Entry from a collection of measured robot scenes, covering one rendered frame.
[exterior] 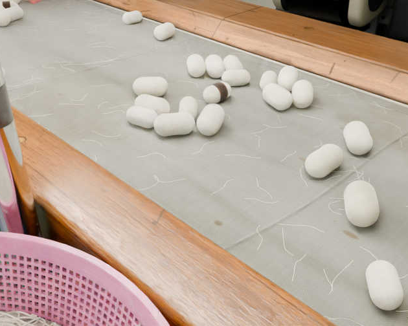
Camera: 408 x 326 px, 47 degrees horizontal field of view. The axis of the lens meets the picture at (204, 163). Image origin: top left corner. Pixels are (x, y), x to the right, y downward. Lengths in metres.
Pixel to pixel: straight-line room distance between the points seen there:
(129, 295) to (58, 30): 0.53
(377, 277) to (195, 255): 0.10
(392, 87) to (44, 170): 0.36
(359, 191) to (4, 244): 0.23
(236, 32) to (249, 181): 0.31
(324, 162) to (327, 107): 0.13
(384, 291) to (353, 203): 0.07
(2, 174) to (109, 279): 0.09
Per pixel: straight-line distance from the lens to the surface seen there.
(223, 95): 0.47
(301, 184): 0.37
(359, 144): 0.40
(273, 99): 0.46
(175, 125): 0.41
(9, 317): 0.31
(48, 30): 0.72
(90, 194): 0.32
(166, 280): 0.25
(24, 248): 0.29
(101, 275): 0.26
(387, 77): 0.54
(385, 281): 0.28
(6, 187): 0.29
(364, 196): 0.33
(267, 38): 0.61
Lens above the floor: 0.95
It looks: 34 degrees down
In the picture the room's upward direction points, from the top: 1 degrees clockwise
